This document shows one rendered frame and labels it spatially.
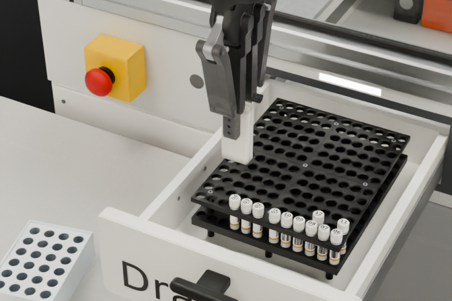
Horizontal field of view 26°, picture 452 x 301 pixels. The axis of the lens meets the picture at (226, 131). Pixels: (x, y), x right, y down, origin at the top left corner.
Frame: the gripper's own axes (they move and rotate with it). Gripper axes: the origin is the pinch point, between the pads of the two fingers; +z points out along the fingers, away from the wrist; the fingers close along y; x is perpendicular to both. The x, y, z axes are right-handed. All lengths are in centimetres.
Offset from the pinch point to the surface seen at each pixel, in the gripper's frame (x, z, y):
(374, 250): -15.6, 10.7, 1.0
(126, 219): 7.5, 7.3, -10.1
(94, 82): 29.3, 11.9, 15.6
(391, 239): -16.3, 11.9, 4.8
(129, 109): 29.1, 20.8, 23.1
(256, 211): -2.8, 9.3, -0.7
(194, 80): 18.2, 12.5, 22.9
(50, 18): 41.4, 9.1, 23.0
